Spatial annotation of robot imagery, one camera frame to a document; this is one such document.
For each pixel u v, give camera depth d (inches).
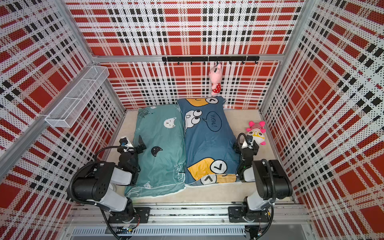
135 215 28.6
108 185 20.0
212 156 32.4
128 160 26.7
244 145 29.9
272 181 17.2
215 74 35.5
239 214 28.8
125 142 28.9
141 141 33.5
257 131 38.1
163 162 34.0
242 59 34.8
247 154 26.6
